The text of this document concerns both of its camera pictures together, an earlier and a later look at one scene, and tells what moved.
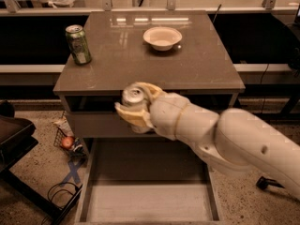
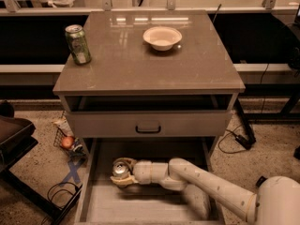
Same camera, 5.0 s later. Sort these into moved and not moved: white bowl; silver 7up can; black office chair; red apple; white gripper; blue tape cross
Moved: silver 7up can; white gripper
Not moved: black office chair; red apple; blue tape cross; white bowl
